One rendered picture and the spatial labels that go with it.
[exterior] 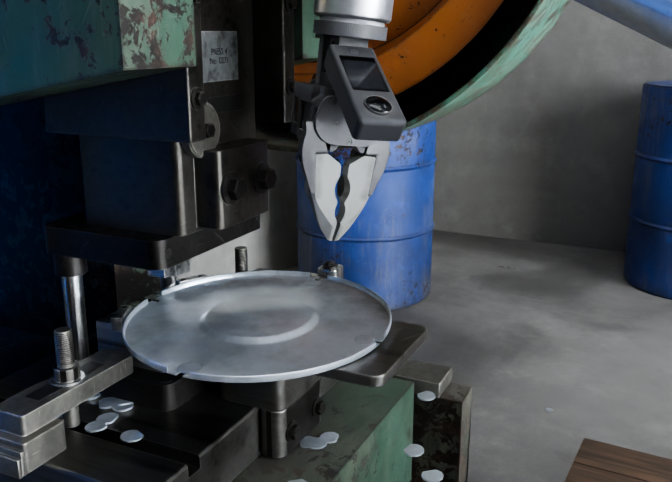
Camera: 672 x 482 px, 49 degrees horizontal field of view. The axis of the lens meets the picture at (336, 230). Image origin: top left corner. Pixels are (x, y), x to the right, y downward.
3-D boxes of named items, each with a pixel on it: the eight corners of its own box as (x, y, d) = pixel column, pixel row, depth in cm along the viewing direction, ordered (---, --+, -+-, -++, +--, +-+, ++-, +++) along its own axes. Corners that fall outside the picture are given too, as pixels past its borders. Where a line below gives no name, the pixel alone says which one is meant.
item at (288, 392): (426, 433, 84) (430, 321, 81) (379, 501, 72) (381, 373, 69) (239, 389, 95) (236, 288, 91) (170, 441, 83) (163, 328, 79)
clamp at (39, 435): (144, 398, 81) (137, 309, 78) (19, 479, 66) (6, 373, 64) (101, 387, 83) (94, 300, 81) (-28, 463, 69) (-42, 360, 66)
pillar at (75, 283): (94, 354, 85) (83, 235, 81) (79, 362, 83) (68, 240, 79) (79, 351, 86) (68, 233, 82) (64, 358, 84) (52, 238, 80)
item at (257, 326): (62, 349, 76) (61, 342, 75) (223, 264, 101) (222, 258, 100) (316, 410, 63) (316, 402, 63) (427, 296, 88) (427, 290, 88)
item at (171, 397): (267, 344, 95) (267, 321, 94) (169, 413, 78) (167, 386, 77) (166, 323, 102) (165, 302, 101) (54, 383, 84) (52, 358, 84)
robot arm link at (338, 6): (409, -20, 69) (326, -33, 66) (402, 31, 70) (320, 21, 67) (377, -17, 75) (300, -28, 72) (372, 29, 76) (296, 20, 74)
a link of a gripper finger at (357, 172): (344, 228, 81) (354, 144, 79) (365, 243, 76) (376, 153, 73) (317, 228, 80) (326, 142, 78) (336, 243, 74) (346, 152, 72)
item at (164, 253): (265, 246, 92) (264, 202, 90) (162, 296, 74) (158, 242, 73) (160, 231, 98) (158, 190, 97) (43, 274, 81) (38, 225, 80)
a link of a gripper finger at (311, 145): (337, 192, 75) (346, 105, 73) (343, 196, 73) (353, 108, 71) (292, 190, 73) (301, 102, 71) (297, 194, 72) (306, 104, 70)
